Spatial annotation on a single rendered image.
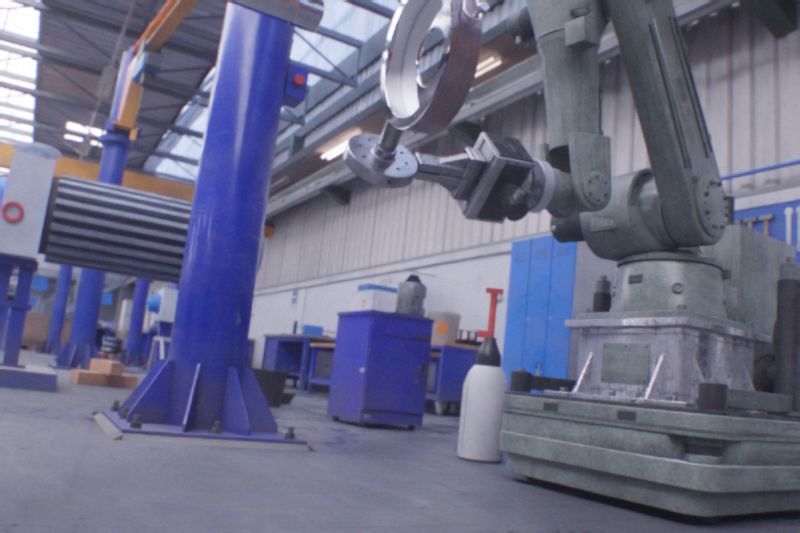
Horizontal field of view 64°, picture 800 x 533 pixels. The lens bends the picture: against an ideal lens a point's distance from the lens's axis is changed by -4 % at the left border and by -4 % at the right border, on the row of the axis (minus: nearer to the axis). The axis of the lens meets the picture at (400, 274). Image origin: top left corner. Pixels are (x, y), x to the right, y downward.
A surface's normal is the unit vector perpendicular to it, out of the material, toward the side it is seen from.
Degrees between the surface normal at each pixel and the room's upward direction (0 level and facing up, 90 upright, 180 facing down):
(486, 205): 139
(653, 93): 121
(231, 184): 90
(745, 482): 90
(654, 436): 90
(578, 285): 90
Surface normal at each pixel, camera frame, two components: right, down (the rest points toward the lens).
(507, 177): 0.26, 0.69
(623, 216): -0.81, 0.11
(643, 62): -0.72, 0.35
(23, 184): 0.51, -0.08
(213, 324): 0.28, -0.12
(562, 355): -0.86, -0.17
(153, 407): 0.79, -0.01
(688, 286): -0.02, -0.16
